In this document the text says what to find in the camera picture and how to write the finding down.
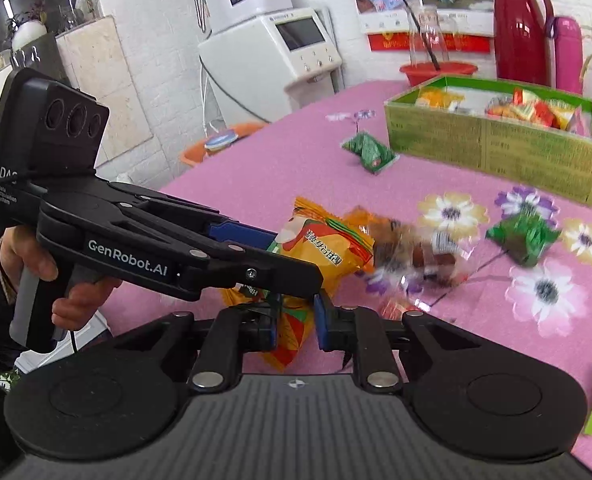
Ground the clear orange pastry packet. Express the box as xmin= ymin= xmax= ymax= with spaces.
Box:
xmin=344 ymin=207 xmax=473 ymax=295

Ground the black camera module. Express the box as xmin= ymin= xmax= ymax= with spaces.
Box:
xmin=0 ymin=68 xmax=110 ymax=228

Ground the pink thermos bottle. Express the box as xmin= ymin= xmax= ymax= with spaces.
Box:
xmin=550 ymin=16 xmax=584 ymax=96

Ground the white water dispenser machine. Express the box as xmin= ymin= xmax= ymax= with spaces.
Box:
xmin=198 ymin=8 xmax=342 ymax=127

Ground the orange juice-print snack bag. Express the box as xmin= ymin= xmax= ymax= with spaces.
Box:
xmin=244 ymin=196 xmax=374 ymax=374

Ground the dark red thermos jug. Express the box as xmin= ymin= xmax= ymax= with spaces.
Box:
xmin=494 ymin=0 xmax=554 ymax=86

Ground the orange plastic stool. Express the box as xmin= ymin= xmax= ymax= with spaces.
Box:
xmin=179 ymin=122 xmax=266 ymax=167

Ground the black stirring stick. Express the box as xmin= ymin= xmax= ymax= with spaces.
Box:
xmin=402 ymin=0 xmax=440 ymax=70

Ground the person's left hand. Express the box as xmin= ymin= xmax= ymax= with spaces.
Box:
xmin=0 ymin=226 xmax=121 ymax=330

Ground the bedding wall calendar poster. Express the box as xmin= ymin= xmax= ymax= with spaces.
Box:
xmin=354 ymin=0 xmax=494 ymax=54

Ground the red plastic basin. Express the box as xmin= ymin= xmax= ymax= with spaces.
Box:
xmin=399 ymin=61 xmax=478 ymax=87

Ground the small green snack packet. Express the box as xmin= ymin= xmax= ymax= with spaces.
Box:
xmin=342 ymin=131 xmax=399 ymax=174

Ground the red fried snack bag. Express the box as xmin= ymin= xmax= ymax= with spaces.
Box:
xmin=486 ymin=88 xmax=576 ymax=130

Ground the green cardboard box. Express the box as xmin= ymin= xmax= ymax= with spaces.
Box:
xmin=385 ymin=75 xmax=592 ymax=206

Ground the small red peanut packet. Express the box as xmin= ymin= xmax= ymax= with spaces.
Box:
xmin=378 ymin=298 xmax=423 ymax=321

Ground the yellow chips bag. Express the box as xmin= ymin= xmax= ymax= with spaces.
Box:
xmin=415 ymin=87 xmax=465 ymax=112

